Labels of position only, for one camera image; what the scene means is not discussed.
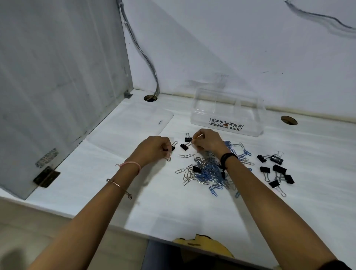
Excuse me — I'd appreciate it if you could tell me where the person's left hand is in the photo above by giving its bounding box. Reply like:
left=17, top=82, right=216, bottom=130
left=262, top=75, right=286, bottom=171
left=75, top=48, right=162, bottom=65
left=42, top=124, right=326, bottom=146
left=128, top=136, right=174, bottom=168

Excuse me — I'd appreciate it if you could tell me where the person's right hand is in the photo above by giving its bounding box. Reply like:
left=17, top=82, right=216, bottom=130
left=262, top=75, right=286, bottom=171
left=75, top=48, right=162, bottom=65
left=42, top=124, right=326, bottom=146
left=192, top=129, right=233, bottom=161

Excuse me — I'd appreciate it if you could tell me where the person's right forearm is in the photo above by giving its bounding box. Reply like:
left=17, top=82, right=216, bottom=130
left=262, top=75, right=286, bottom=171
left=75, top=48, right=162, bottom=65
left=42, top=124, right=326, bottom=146
left=222, top=156, right=341, bottom=270

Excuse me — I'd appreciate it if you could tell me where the person's left forearm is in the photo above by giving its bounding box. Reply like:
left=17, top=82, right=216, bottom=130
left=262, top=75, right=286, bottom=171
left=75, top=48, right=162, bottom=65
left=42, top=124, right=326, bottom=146
left=26, top=161, right=143, bottom=270

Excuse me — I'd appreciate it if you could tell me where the pile of blue silver paperclips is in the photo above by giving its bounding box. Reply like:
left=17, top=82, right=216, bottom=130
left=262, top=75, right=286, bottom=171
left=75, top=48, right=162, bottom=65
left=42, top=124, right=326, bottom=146
left=175, top=140, right=254, bottom=199

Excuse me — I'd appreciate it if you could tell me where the clear plastic box patterned label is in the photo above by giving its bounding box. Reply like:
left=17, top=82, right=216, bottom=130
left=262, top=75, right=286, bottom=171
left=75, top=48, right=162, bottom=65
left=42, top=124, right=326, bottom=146
left=190, top=87, right=265, bottom=137

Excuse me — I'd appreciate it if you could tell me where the clear flat plastic lid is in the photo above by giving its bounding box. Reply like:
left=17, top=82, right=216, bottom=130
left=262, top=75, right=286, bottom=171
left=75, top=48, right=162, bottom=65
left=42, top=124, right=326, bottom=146
left=86, top=107, right=174, bottom=157

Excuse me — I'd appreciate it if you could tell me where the cluster of black binder clips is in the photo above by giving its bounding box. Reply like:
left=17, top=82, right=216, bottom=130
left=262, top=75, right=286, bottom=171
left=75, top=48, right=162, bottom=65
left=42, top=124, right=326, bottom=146
left=256, top=151, right=295, bottom=197

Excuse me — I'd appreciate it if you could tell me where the person's yellow garment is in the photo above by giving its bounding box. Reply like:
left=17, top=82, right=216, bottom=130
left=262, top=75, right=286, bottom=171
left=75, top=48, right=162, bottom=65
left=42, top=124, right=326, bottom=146
left=172, top=234, right=235, bottom=259

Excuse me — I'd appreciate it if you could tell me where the grey partition panel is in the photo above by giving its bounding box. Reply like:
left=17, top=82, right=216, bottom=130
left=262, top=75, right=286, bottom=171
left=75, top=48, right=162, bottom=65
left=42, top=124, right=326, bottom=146
left=0, top=0, right=133, bottom=200

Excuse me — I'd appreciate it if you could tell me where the person's dark sleeve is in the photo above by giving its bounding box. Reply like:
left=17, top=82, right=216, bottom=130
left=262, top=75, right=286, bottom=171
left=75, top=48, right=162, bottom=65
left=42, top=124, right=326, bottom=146
left=317, top=259, right=356, bottom=270

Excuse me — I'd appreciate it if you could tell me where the black cord wristband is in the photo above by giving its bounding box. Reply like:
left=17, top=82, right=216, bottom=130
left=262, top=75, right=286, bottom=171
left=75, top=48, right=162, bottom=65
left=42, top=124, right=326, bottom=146
left=219, top=153, right=240, bottom=182

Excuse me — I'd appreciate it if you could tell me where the pink string bracelet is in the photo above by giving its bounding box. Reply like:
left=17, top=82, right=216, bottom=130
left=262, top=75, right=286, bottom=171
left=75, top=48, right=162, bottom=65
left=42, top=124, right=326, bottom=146
left=115, top=160, right=142, bottom=176

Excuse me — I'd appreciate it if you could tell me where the rose gold wire bangle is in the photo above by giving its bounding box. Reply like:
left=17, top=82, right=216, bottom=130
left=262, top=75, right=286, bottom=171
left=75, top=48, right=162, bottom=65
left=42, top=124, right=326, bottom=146
left=106, top=178, right=133, bottom=200

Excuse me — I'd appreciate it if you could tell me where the grey cable bundle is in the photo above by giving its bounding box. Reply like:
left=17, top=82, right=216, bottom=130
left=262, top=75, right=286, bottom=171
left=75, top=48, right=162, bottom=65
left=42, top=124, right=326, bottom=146
left=117, top=0, right=161, bottom=98

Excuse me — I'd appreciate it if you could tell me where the dark metal hinge bracket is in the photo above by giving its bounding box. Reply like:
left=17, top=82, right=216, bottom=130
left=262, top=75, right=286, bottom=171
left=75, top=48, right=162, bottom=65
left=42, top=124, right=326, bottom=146
left=33, top=166, right=61, bottom=188

